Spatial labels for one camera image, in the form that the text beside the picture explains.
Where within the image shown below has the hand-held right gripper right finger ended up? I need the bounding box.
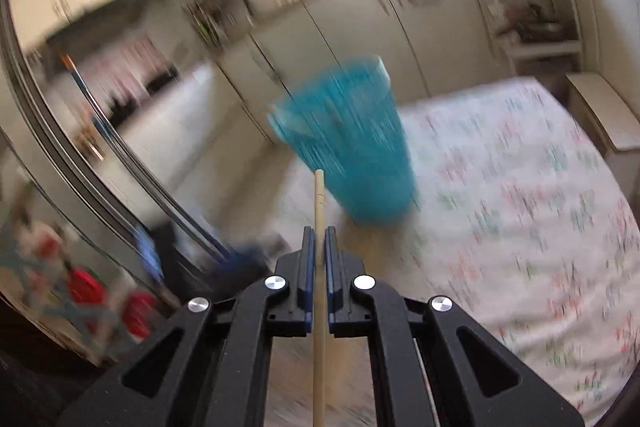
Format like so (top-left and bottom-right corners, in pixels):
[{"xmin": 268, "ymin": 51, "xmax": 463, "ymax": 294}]
[{"xmin": 324, "ymin": 227, "xmax": 586, "ymax": 427}]

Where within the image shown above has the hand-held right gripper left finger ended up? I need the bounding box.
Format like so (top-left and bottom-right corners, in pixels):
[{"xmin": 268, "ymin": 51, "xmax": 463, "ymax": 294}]
[{"xmin": 65, "ymin": 227, "xmax": 318, "ymax": 427}]

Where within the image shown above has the wooden chopstick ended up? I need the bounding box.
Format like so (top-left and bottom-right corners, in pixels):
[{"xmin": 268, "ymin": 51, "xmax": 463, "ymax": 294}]
[{"xmin": 311, "ymin": 169, "xmax": 329, "ymax": 427}]

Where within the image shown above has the teal plastic basket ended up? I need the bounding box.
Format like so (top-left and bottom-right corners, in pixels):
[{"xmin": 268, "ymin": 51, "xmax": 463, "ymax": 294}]
[{"xmin": 267, "ymin": 54, "xmax": 417, "ymax": 223}]

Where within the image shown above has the floral tablecloth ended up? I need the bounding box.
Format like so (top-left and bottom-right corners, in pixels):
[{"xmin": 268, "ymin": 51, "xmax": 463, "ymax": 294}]
[{"xmin": 272, "ymin": 74, "xmax": 638, "ymax": 425}]

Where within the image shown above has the cream door kitchen cabinet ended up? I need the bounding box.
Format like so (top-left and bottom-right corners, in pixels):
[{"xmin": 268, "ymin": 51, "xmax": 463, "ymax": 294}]
[{"xmin": 215, "ymin": 0, "xmax": 506, "ymax": 142}]

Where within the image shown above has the utensil drying rack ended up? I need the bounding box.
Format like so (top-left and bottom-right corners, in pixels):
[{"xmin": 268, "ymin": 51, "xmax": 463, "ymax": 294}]
[{"xmin": 185, "ymin": 0, "xmax": 251, "ymax": 52}]

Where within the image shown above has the white open shelf unit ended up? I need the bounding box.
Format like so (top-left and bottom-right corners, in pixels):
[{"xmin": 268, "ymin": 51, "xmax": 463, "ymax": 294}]
[{"xmin": 480, "ymin": 0, "xmax": 586, "ymax": 75}]

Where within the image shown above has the metal pot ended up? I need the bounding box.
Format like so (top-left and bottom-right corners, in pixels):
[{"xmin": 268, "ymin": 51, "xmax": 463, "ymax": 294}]
[{"xmin": 515, "ymin": 19, "xmax": 563, "ymax": 44}]

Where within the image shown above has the light wooden stool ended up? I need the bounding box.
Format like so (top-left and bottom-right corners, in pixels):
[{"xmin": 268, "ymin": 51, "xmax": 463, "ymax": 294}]
[{"xmin": 565, "ymin": 72, "xmax": 640, "ymax": 158}]

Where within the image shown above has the blue handled broom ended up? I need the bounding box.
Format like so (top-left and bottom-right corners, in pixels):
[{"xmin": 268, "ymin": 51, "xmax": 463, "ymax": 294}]
[{"xmin": 59, "ymin": 53, "xmax": 271, "ymax": 280}]

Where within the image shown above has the metal sliding door frame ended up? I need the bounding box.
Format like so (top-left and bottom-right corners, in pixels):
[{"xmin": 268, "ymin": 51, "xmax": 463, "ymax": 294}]
[{"xmin": 0, "ymin": 0, "xmax": 226, "ymax": 293}]

